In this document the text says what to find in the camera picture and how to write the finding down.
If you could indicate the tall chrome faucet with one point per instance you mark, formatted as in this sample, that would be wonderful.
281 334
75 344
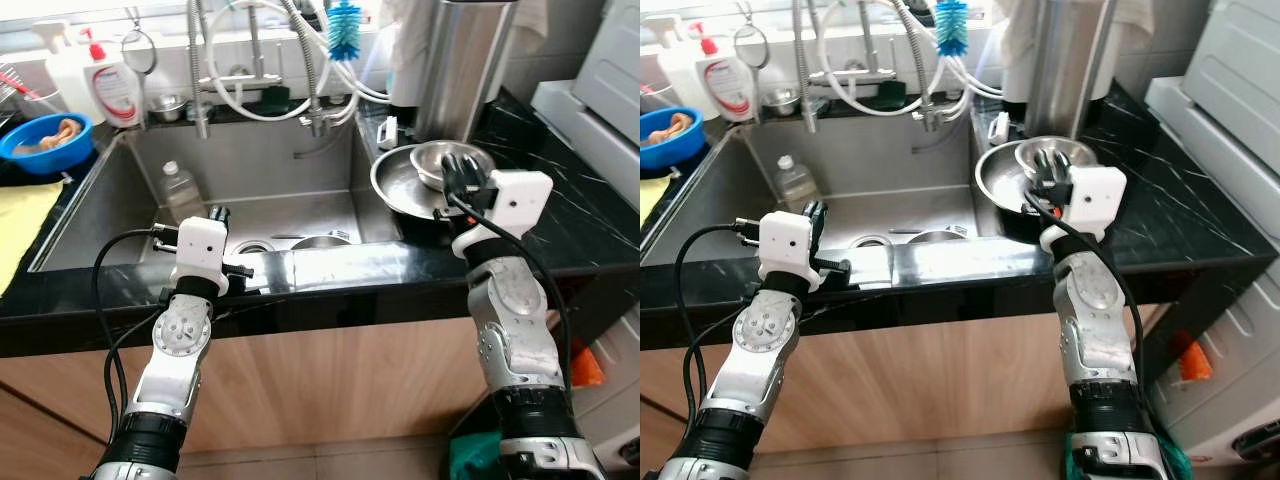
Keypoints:
199 90
806 85

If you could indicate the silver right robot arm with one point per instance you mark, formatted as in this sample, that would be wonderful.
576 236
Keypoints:
510 300
1090 300

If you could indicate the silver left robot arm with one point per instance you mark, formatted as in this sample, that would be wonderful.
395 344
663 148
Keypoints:
765 325
180 330

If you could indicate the round metal strainer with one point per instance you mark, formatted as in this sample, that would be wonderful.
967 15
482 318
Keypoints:
139 52
752 45

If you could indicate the blue bottle brush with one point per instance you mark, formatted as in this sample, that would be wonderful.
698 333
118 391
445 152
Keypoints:
952 30
345 35

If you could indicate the white hanging towel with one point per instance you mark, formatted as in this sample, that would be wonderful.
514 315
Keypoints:
410 45
1012 40

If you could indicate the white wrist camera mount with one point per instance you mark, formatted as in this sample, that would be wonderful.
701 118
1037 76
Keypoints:
785 245
520 200
1095 195
198 250

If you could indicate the small steel cup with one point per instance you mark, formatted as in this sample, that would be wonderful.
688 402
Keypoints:
168 108
780 102

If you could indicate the white washing machine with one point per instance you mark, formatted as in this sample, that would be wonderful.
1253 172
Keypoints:
605 80
1230 80

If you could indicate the dark green sponge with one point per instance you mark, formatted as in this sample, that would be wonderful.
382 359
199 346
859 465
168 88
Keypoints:
277 100
891 95

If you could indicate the small black windowsill item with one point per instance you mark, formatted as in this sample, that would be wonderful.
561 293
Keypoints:
315 8
918 6

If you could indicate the blue plastic bowl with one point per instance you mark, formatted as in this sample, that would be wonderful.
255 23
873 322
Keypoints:
670 158
50 163

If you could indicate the tan item in blue bowl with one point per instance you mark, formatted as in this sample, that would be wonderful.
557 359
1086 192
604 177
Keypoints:
65 132
680 125

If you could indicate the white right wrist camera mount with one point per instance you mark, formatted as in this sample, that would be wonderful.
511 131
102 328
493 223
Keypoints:
1095 195
520 200

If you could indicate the large steel plate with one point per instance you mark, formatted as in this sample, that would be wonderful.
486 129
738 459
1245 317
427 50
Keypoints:
395 185
1000 180

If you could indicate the white red pump soap bottle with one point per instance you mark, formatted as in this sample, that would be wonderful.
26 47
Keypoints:
118 90
728 85

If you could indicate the orange plastic item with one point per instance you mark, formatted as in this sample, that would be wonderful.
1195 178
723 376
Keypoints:
588 368
1195 362

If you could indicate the steel bowl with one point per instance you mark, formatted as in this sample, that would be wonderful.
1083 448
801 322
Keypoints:
1055 145
430 158

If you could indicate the white plastic jug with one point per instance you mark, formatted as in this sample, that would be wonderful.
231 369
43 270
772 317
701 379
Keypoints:
675 70
68 85

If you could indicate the stainless steel sink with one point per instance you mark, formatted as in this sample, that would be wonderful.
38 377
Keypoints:
260 180
880 180

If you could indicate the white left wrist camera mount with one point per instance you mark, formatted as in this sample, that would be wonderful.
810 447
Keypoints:
198 250
785 245

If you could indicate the chrome mixer tap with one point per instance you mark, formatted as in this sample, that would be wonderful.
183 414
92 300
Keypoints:
240 83
860 72

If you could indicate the wooden base cabinet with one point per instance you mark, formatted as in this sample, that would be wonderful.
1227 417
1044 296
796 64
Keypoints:
920 375
320 385

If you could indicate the yellow cloth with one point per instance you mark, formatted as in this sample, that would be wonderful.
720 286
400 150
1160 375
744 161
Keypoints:
25 225
650 195

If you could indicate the clear plastic bottle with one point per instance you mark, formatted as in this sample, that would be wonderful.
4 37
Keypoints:
798 187
182 195

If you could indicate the small white clip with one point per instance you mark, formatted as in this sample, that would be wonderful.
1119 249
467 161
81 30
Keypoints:
388 133
999 128

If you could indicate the tall stainless steel canister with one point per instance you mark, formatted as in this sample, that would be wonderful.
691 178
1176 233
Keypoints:
460 70
1065 70

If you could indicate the green bag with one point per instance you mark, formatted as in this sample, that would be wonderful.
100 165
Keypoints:
470 458
1072 460

